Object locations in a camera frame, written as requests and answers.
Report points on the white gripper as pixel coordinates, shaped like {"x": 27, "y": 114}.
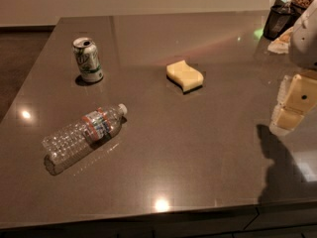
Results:
{"x": 305, "y": 45}

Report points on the clear plastic water bottle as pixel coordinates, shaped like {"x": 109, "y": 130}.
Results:
{"x": 69, "y": 144}

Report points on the white paper napkin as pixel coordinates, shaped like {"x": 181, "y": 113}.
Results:
{"x": 281, "y": 44}

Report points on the black mesh basket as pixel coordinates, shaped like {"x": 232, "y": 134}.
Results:
{"x": 280, "y": 19}

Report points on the yellow sponge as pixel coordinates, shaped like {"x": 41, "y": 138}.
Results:
{"x": 187, "y": 77}

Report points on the green white soda can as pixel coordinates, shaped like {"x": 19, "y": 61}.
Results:
{"x": 87, "y": 59}

